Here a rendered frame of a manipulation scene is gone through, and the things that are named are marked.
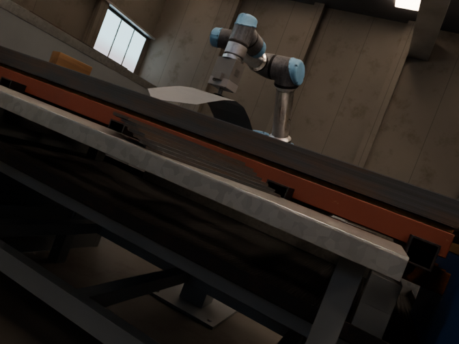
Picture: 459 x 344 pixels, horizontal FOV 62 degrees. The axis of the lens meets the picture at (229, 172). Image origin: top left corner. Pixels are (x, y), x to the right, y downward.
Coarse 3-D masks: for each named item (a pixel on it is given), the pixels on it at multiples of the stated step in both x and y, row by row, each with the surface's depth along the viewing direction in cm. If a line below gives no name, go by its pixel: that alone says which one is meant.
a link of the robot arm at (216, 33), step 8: (216, 32) 149; (224, 32) 148; (216, 40) 150; (224, 40) 148; (224, 48) 152; (248, 56) 164; (264, 56) 177; (272, 56) 180; (248, 64) 173; (256, 64) 174; (264, 64) 177; (256, 72) 183; (264, 72) 181
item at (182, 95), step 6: (156, 90) 116; (162, 90) 118; (168, 90) 119; (174, 90) 121; (174, 96) 113; (180, 96) 115; (186, 96) 116; (192, 96) 118; (192, 102) 110; (198, 102) 112; (204, 102) 113
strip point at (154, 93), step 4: (152, 92) 113; (156, 92) 114; (160, 92) 115; (152, 96) 108; (156, 96) 109; (160, 96) 110; (164, 96) 111; (168, 96) 112; (172, 96) 113; (164, 100) 106; (168, 100) 107; (172, 100) 108; (176, 100) 109; (180, 100) 110; (184, 100) 111; (196, 104) 109
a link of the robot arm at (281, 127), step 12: (276, 60) 178; (288, 60) 176; (300, 60) 176; (276, 72) 178; (288, 72) 175; (300, 72) 177; (276, 84) 181; (288, 84) 178; (300, 84) 179; (276, 96) 186; (288, 96) 183; (276, 108) 188; (288, 108) 186; (276, 120) 190; (288, 120) 190; (276, 132) 193; (288, 132) 195
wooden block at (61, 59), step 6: (54, 54) 127; (60, 54) 124; (54, 60) 126; (60, 60) 125; (66, 60) 126; (72, 60) 128; (66, 66) 127; (72, 66) 128; (78, 66) 130; (84, 66) 131; (90, 66) 133; (84, 72) 132; (90, 72) 133
